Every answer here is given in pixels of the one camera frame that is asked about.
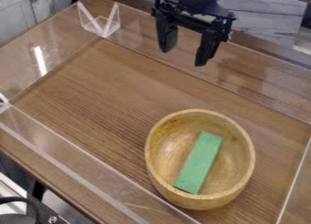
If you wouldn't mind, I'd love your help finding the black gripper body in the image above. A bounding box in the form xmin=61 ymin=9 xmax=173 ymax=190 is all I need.
xmin=152 ymin=0 xmax=236 ymax=41

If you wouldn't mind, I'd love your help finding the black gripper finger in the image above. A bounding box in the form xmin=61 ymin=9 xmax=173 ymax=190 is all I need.
xmin=194 ymin=30 xmax=221 ymax=66
xmin=154 ymin=14 xmax=178 ymax=53

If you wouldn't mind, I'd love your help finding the green rectangular block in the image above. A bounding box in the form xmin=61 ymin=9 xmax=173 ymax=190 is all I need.
xmin=173 ymin=131 xmax=222 ymax=195

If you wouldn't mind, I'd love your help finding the brown wooden bowl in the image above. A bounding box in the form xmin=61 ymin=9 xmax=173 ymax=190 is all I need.
xmin=144 ymin=109 xmax=254 ymax=210

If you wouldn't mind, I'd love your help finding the black table leg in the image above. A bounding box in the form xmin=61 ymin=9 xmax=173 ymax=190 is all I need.
xmin=27 ymin=180 xmax=46 ymax=201

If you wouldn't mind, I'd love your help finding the black chair part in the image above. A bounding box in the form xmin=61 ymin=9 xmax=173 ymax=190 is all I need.
xmin=0 ymin=197 xmax=70 ymax=224

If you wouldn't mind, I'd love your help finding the clear acrylic corner bracket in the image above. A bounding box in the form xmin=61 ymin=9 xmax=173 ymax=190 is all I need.
xmin=76 ymin=2 xmax=120 ymax=38

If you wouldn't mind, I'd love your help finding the clear acrylic front wall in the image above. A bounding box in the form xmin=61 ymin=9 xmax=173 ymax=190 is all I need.
xmin=0 ymin=101 xmax=198 ymax=224

